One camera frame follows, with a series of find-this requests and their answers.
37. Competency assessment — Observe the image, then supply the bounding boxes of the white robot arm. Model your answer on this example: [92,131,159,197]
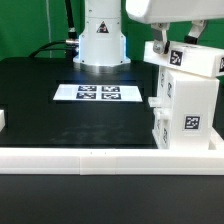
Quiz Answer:
[74,0,224,72]

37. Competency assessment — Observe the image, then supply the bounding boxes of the white cabinet top block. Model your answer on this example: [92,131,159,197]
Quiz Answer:
[144,41,224,77]

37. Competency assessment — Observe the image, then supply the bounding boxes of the white cabinet door panel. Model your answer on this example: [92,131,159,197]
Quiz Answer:
[148,66,166,140]
[157,72,174,148]

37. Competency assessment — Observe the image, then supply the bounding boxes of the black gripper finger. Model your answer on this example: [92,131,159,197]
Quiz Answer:
[151,23,170,54]
[184,20,207,44]

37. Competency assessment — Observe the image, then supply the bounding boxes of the white cabinet body box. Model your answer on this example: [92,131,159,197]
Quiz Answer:
[157,67,219,151]

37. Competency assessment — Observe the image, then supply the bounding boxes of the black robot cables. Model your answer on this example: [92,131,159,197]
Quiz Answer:
[29,0,81,58]

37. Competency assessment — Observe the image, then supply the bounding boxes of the white L-shaped boundary fence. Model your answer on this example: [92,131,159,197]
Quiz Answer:
[0,132,224,175]

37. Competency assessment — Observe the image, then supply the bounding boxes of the white marker base plate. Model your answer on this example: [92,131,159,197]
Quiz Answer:
[53,84,142,102]

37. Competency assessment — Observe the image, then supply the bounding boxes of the small white block left edge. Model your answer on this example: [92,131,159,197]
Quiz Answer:
[0,110,5,132]

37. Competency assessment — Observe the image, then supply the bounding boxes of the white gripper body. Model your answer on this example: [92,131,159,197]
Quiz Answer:
[126,0,224,24]

